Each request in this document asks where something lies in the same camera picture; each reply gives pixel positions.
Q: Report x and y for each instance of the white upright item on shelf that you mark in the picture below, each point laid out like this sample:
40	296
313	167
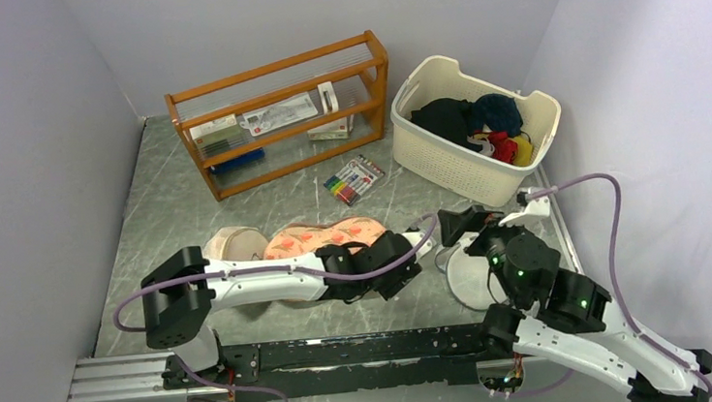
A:
328	97

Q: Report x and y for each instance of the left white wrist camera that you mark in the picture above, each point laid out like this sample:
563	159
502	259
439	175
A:
423	239

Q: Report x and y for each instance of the white box on shelf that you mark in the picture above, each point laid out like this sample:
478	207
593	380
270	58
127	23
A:
336	129

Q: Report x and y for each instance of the pink floral mesh laundry bag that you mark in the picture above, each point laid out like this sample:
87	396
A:
298	239

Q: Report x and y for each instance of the white red box left shelf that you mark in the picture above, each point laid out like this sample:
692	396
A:
217	136

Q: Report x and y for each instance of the pack of coloured markers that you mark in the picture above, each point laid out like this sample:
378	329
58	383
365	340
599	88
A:
353	181

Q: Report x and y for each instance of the dark blue garment in basket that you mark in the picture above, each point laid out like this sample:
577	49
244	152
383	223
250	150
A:
497	112

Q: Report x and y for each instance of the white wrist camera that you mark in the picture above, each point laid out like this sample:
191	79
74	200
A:
423	239
533	205

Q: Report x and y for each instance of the white paper sheet on shelf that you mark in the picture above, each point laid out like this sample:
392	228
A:
279	115

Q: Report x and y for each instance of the white round mesh laundry bag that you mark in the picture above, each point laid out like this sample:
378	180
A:
473	281

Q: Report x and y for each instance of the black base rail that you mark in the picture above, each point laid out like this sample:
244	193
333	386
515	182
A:
463	373

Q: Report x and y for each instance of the cream plastic laundry basket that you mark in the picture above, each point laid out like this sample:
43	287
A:
464	172

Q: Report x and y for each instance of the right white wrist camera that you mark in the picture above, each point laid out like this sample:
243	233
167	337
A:
533	205

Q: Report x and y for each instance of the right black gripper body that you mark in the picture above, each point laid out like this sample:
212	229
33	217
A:
489	237

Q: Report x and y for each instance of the beige round mesh laundry bag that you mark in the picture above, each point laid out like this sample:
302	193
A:
235	244

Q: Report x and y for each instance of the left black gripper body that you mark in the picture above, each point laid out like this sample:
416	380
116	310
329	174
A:
389	287

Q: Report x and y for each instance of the black garment in basket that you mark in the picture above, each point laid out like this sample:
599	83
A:
446	118

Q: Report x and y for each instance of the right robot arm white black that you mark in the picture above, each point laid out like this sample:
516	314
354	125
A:
547	310

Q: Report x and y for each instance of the blue item on lower shelf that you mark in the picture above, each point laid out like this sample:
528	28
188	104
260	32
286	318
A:
239	161

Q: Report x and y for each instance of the orange wooden shelf rack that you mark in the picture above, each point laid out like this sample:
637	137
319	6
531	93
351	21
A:
245	130

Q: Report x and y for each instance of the yellow garment in basket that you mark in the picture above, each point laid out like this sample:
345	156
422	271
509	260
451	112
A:
523	152

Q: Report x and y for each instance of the red garment in basket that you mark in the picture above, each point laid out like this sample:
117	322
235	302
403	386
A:
498	145

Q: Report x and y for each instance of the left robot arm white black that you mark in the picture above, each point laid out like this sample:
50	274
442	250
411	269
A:
184	290

